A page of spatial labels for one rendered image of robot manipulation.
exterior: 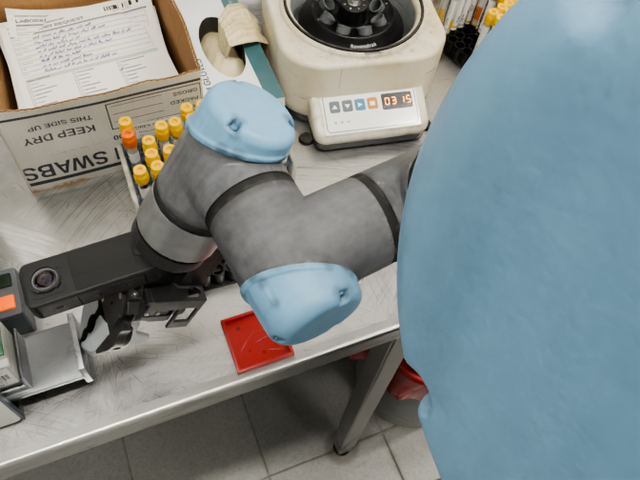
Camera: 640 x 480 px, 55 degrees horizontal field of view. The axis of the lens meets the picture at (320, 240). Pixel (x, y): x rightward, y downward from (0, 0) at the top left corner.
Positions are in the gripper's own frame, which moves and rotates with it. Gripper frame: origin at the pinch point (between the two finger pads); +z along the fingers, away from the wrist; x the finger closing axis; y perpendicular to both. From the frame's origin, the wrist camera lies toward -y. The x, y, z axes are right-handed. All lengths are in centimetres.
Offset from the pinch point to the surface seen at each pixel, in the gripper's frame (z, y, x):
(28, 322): 4.6, -3.6, 5.6
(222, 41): -15.9, 21.8, 37.2
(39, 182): 3.3, 0.2, 25.1
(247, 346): -4.4, 16.7, -4.4
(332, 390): 58, 83, 10
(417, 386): 19, 69, -5
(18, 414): 6.4, -5.6, -4.2
